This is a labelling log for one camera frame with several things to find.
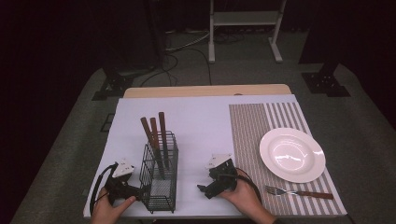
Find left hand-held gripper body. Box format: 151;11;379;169
105;159;141;206

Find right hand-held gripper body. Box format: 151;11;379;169
205;153;239;198

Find black wire cutlery basket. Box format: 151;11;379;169
138;130;179;215

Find person's right hand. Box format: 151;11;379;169
219;176;266;219

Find person's left hand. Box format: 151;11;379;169
90;188;138;224

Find striped grey placemat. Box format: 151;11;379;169
228;101;348;217

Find white table sheet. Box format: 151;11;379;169
82;94;299;219

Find dark floor plate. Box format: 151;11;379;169
99;113;116;133

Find white round plate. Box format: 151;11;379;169
259;127;327;184

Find black stand base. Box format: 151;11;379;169
91;65;135;102
300;59;352;98

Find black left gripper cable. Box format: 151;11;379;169
89;162;120;217

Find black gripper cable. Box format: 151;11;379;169
234;167;263;203
89;162;120;217

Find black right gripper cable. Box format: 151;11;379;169
234;167;263;203

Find brown wooden utensil handles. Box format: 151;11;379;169
139;116;166;180

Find wooden-handled utensil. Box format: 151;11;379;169
158;111;171;171
149;117;163;150

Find wooden-handled metal fork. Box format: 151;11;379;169
263;185;335;201

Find black floor cable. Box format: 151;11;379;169
139;46;214;89

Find white floor cable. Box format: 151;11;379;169
163;28;212;53

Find white metal stand frame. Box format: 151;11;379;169
207;0;288;65

